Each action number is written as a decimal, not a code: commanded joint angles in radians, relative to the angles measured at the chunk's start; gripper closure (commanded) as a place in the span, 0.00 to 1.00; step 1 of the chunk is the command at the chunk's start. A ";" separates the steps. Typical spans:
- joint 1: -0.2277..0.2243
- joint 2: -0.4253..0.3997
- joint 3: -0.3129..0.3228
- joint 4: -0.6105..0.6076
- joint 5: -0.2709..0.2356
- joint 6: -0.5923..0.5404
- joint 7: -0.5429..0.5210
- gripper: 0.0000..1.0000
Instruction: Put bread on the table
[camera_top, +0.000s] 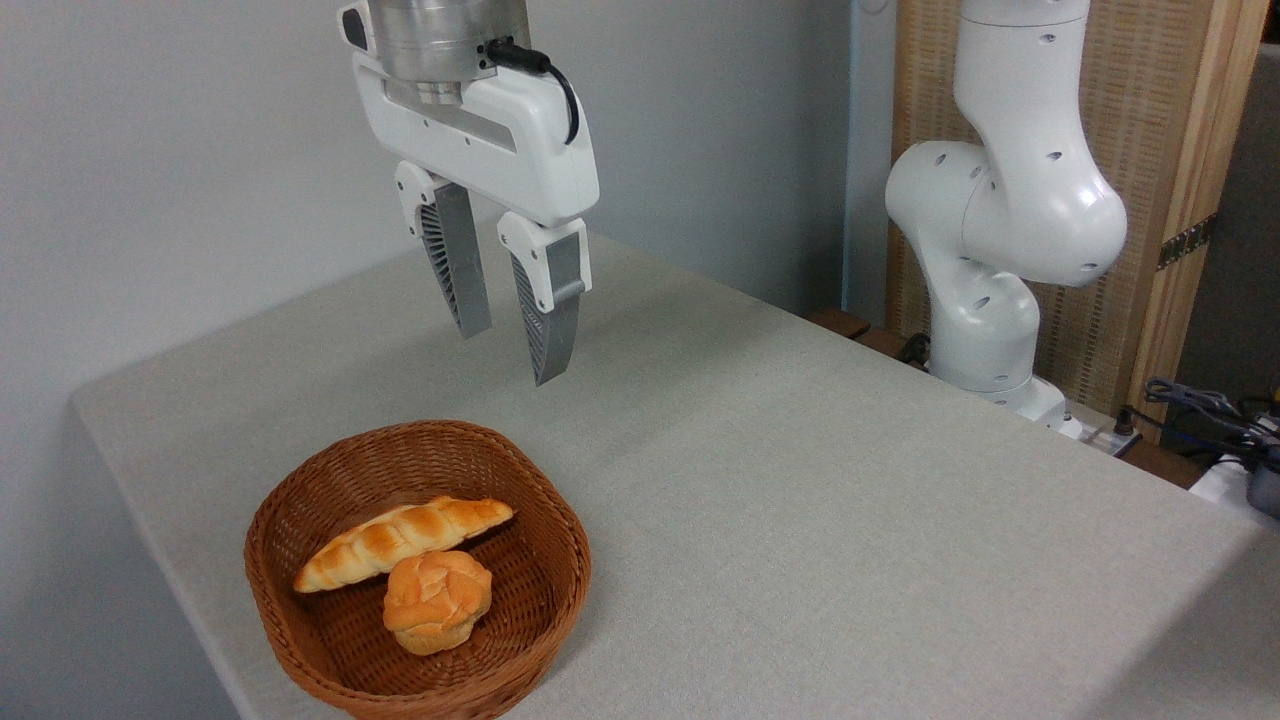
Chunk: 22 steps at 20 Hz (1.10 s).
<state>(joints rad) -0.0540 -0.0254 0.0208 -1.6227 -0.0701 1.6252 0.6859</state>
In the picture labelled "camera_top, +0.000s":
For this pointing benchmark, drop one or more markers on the grey round container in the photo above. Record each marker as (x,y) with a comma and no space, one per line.
(1265,490)

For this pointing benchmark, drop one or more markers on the metal hinge on screen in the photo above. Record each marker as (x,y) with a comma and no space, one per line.
(1188,241)

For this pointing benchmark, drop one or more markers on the brown wicker basket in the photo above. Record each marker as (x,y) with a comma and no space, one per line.
(330,640)

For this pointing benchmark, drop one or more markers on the round bread roll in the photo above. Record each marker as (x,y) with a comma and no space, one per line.
(435,600)

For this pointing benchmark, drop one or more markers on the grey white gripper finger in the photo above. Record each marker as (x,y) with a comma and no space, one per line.
(462,260)
(555,300)

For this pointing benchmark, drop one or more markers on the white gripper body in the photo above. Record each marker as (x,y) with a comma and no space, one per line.
(520,150)

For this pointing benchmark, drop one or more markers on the white box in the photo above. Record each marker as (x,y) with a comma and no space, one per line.
(1220,485)

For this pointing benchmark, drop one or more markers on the long braided bread loaf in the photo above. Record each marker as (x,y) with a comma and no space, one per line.
(400,535)

